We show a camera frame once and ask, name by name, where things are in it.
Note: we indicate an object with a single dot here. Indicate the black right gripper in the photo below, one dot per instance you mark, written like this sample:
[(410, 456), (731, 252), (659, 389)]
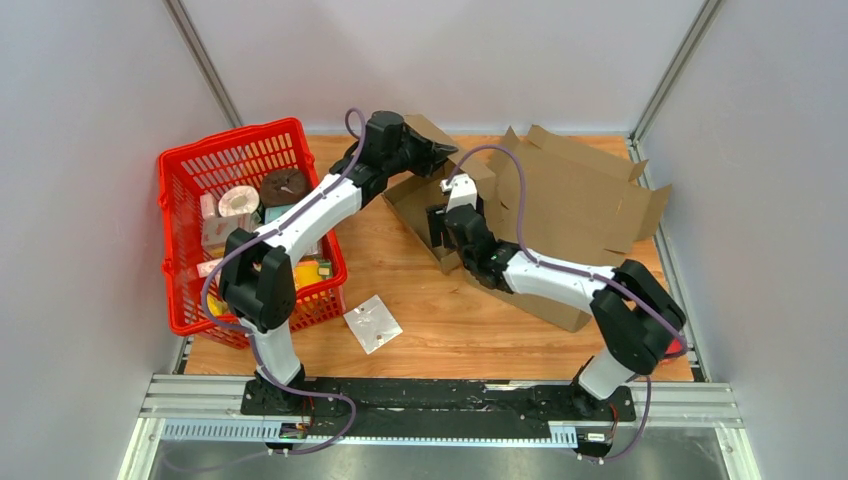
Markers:
[(436, 223)]

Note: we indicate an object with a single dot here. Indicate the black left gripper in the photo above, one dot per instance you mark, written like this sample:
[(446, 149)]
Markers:
[(432, 155)]

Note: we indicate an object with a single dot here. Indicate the brown cardboard box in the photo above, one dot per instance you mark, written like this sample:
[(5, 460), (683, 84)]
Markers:
[(409, 201)]

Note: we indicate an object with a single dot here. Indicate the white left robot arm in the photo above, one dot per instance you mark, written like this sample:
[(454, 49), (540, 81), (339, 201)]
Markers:
[(298, 238)]

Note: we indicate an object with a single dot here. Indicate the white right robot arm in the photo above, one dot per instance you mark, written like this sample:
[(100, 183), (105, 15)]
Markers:
[(638, 319)]

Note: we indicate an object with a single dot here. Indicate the brown round cake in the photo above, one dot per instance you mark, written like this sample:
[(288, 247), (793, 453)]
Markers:
[(283, 187)]

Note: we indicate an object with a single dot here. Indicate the clear plastic bag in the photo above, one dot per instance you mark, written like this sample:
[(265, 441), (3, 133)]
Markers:
[(372, 324)]

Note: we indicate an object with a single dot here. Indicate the red plastic basket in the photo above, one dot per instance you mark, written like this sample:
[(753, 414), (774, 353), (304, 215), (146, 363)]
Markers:
[(243, 156)]

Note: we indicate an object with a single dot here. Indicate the pink white tape roll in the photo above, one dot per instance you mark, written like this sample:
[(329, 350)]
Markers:
[(238, 200)]

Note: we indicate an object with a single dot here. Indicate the pink white carton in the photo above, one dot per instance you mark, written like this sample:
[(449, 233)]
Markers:
[(215, 231)]

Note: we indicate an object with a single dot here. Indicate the red apple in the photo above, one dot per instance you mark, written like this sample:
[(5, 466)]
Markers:
[(675, 350)]

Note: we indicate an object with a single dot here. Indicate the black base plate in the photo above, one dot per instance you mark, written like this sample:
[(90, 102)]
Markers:
[(442, 409)]

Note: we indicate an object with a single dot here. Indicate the aluminium front rail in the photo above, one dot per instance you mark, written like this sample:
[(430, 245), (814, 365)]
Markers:
[(196, 407)]

